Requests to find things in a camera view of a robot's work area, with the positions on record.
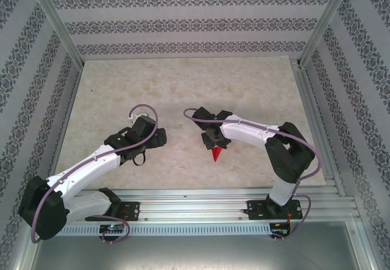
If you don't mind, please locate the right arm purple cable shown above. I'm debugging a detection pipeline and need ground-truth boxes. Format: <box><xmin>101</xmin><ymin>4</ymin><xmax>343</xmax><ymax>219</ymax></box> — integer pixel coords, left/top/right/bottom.
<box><xmin>183</xmin><ymin>107</ymin><xmax>324</xmax><ymax>243</ymax></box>

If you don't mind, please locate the aluminium mounting rail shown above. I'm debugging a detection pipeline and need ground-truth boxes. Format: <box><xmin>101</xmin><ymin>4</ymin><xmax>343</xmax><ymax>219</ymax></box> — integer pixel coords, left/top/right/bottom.
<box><xmin>29</xmin><ymin>188</ymin><xmax>362</xmax><ymax>222</ymax></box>

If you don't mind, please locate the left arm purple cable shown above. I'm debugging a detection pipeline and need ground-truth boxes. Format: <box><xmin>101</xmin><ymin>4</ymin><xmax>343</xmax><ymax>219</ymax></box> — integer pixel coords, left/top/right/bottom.
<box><xmin>31</xmin><ymin>103</ymin><xmax>160</xmax><ymax>245</ymax></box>

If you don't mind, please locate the slotted grey cable duct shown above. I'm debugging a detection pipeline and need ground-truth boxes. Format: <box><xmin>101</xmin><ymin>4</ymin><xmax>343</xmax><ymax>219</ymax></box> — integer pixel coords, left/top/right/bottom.
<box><xmin>60</xmin><ymin>223</ymin><xmax>272</xmax><ymax>236</ymax></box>

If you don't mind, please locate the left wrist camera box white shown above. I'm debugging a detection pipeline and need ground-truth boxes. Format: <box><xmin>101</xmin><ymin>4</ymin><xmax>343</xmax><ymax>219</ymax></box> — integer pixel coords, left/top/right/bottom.
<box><xmin>127</xmin><ymin>105</ymin><xmax>154</xmax><ymax>123</ymax></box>

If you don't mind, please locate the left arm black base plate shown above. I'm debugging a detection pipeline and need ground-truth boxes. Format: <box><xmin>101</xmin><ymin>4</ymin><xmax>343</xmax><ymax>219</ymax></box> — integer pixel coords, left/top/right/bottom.
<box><xmin>85</xmin><ymin>201</ymin><xmax>141</xmax><ymax>222</ymax></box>

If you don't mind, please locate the aluminium frame post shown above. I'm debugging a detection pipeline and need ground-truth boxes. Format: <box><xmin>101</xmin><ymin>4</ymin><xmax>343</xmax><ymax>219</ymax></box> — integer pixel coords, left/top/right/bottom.
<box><xmin>24</xmin><ymin>0</ymin><xmax>85</xmax><ymax>67</ymax></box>
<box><xmin>299</xmin><ymin>0</ymin><xmax>357</xmax><ymax>69</ymax></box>

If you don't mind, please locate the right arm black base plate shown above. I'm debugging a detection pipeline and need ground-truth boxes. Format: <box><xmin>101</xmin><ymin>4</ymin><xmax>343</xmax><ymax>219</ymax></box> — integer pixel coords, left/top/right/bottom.
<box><xmin>246</xmin><ymin>199</ymin><xmax>303</xmax><ymax>221</ymax></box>

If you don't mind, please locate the red square paper sheet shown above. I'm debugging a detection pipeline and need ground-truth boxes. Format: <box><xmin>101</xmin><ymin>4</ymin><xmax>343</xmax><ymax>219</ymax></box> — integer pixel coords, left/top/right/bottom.
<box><xmin>211</xmin><ymin>146</ymin><xmax>225</xmax><ymax>163</ymax></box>

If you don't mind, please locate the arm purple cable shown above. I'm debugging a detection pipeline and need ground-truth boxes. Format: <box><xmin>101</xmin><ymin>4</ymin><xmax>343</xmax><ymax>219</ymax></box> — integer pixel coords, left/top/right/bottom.
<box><xmin>183</xmin><ymin>107</ymin><xmax>324</xmax><ymax>243</ymax></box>
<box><xmin>31</xmin><ymin>103</ymin><xmax>160</xmax><ymax>245</ymax></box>

